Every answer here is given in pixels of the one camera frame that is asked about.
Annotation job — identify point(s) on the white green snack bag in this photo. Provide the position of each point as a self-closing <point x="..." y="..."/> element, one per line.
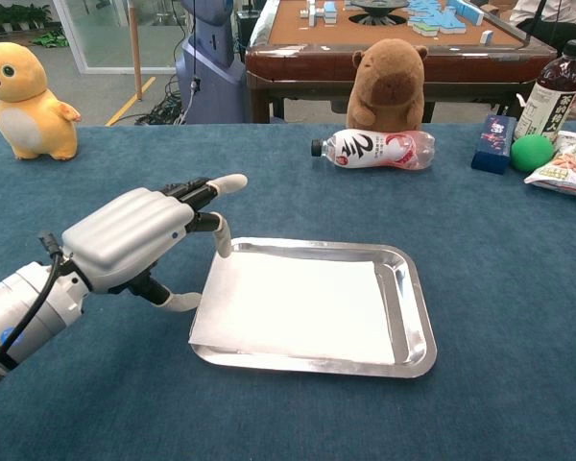
<point x="566" y="168"/>

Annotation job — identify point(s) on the blue white mahjong tile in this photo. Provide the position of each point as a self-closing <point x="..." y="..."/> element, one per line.
<point x="486" y="36"/>

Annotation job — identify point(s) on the clear bottle red white label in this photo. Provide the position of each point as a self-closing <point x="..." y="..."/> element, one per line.
<point x="369" y="149"/>

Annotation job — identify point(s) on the wooden pole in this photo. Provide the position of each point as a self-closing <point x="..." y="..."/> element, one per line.
<point x="135" y="48"/>

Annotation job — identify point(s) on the dark tea bottle black cap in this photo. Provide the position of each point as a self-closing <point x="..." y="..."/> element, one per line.
<point x="552" y="101"/>

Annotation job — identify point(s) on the brown capybara plush toy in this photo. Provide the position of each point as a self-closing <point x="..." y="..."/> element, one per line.
<point x="389" y="91"/>

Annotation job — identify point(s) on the green ball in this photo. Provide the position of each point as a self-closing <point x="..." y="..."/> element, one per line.
<point x="532" y="152"/>

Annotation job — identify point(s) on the green potted plants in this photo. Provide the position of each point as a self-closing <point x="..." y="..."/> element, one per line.
<point x="14" y="19"/>

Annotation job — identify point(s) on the seated person white shirt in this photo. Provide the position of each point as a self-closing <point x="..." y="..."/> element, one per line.
<point x="557" y="19"/>

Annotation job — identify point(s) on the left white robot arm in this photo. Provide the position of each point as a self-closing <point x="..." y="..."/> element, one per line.
<point x="33" y="312"/>

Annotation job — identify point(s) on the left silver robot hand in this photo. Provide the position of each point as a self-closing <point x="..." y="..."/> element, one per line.
<point x="125" y="235"/>

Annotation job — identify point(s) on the dark blue carton box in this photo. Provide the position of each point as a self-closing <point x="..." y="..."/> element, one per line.
<point x="494" y="144"/>

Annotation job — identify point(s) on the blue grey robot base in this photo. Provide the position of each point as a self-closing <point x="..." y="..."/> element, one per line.
<point x="211" y="72"/>

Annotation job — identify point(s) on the white framed glass partition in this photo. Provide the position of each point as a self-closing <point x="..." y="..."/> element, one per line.
<point x="101" y="33"/>

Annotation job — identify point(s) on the green cloth on floor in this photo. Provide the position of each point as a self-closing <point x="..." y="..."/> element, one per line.
<point x="53" y="38"/>

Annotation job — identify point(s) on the yellow plush dinosaur toy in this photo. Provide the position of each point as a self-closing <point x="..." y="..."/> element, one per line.
<point x="29" y="115"/>

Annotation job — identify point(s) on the brown mahjong table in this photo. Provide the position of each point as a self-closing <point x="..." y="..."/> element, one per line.
<point x="307" y="62"/>

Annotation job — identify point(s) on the silver metal tray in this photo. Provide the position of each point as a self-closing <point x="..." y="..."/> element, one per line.
<point x="410" y="317"/>

